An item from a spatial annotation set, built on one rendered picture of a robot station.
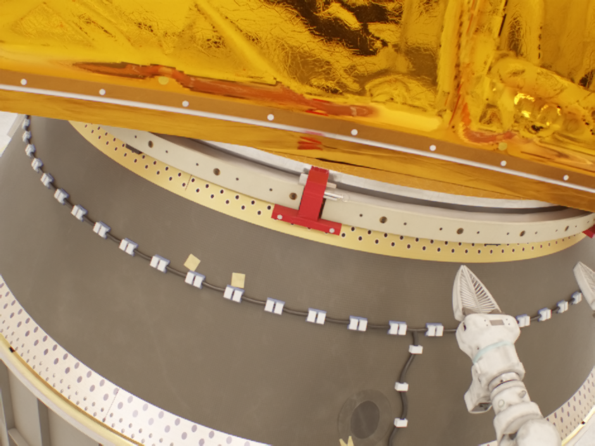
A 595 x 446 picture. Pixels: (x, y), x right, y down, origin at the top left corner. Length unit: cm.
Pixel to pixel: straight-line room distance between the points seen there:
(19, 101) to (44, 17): 19
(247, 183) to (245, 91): 17
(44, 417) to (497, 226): 111
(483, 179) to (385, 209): 24
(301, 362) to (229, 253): 25
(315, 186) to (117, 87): 40
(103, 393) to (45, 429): 30
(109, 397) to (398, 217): 69
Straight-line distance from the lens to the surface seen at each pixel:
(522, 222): 137
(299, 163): 119
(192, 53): 109
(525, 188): 136
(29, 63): 120
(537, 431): 94
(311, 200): 115
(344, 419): 132
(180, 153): 124
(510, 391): 99
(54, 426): 162
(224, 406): 131
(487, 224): 127
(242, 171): 119
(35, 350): 150
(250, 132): 119
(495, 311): 111
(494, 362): 101
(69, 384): 143
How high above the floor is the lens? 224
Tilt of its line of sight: 30 degrees down
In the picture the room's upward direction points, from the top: 15 degrees clockwise
